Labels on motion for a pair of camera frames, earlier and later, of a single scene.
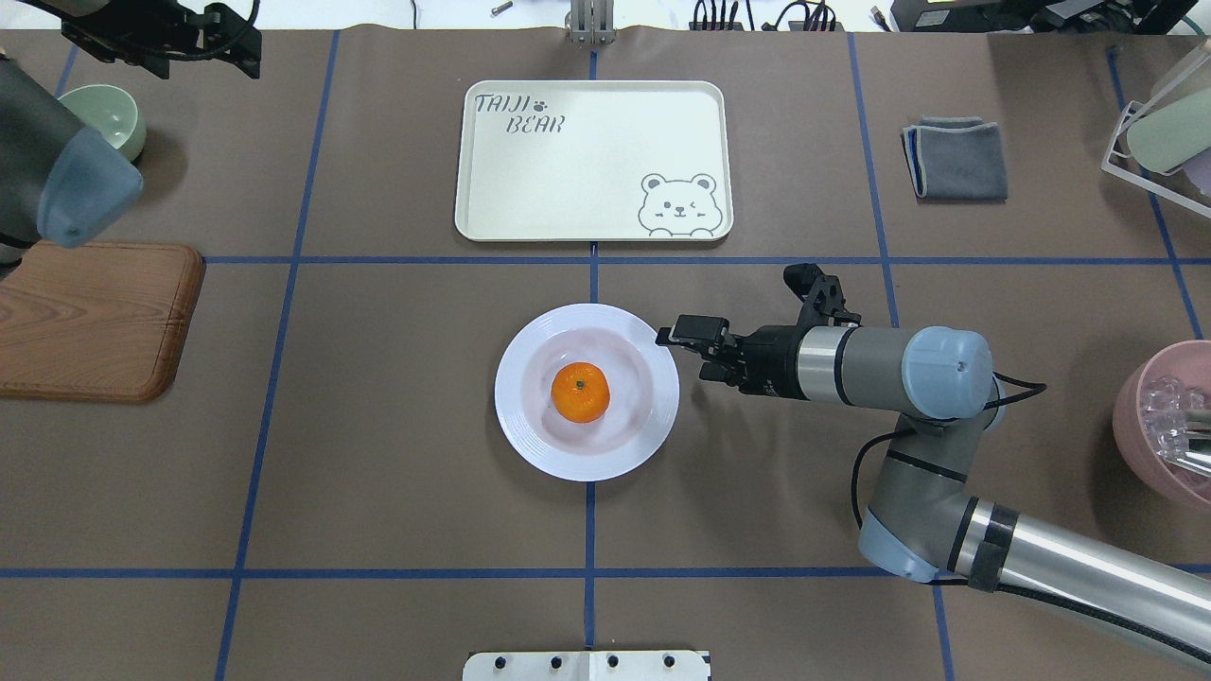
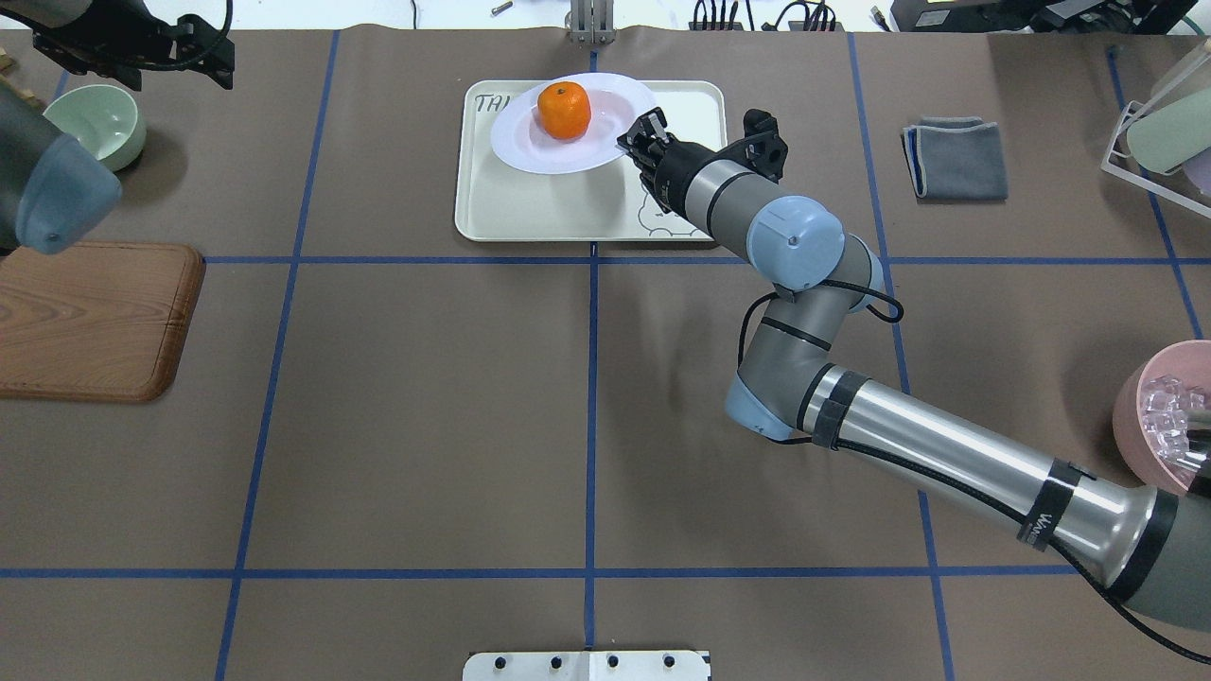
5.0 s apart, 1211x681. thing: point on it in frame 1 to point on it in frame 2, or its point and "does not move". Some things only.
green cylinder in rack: (1174, 135) does not move
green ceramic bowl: (112, 112) does not move
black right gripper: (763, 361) to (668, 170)
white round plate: (585, 393) to (616, 103)
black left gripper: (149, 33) to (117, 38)
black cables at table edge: (822, 11) does not move
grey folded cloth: (956, 158) does not move
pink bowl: (1188, 363) does not move
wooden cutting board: (99, 322) does not move
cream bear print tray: (594, 161) does not move
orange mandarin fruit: (580, 392) to (564, 110)
